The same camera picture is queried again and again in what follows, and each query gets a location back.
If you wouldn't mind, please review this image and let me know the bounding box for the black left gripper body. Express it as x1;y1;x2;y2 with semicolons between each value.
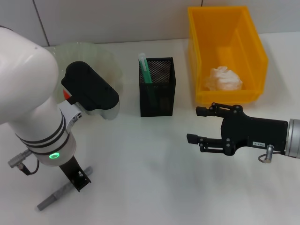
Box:
58;156;83;180

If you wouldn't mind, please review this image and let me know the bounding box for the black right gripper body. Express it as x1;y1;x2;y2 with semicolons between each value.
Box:
220;105;289;157

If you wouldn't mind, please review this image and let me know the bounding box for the silver metal pen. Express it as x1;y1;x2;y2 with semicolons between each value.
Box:
37;166;94;211

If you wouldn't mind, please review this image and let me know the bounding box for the white paper ball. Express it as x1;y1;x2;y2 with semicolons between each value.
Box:
203;65;244;91

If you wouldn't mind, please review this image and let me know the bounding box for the mint green utility knife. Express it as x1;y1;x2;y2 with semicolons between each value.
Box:
138;53;159;108

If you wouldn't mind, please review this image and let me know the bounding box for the black mesh pen holder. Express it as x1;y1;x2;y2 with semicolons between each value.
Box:
138;57;176;117

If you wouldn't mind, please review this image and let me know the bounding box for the pale green glass fruit plate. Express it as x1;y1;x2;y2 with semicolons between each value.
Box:
44;41;124;120

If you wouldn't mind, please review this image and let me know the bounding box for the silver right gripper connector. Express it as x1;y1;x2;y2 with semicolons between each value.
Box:
264;144;275;164

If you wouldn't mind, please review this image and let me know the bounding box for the yellow plastic bin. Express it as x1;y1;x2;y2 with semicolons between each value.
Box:
187;6;269;105

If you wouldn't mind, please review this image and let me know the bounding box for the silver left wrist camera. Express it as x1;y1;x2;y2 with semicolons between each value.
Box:
60;61;121;121

